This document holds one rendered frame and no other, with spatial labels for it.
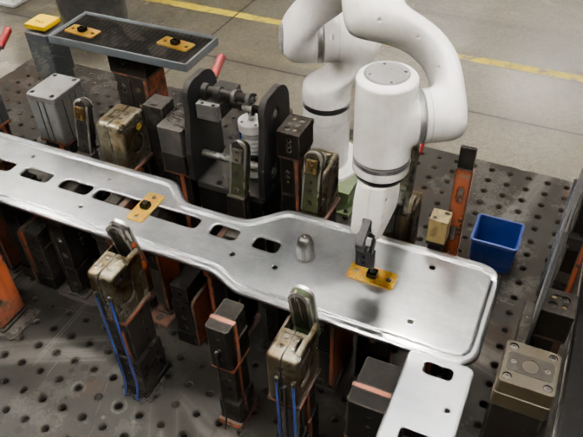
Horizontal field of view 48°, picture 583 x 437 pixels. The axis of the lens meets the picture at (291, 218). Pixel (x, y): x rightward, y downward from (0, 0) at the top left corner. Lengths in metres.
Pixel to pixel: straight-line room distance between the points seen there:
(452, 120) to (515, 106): 2.68
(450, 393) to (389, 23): 0.53
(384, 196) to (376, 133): 0.11
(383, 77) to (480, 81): 2.89
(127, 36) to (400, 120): 0.85
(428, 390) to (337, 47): 0.80
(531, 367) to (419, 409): 0.17
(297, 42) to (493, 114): 2.14
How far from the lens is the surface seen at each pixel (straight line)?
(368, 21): 0.94
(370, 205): 0.96
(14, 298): 1.56
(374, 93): 0.86
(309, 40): 1.45
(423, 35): 0.94
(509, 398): 0.99
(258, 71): 3.78
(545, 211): 1.81
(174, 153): 1.40
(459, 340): 1.06
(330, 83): 1.55
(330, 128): 1.60
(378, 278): 1.13
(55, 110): 1.50
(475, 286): 1.15
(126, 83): 1.59
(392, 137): 0.89
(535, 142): 3.33
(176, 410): 1.35
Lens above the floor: 1.82
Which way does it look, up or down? 42 degrees down
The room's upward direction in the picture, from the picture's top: 2 degrees counter-clockwise
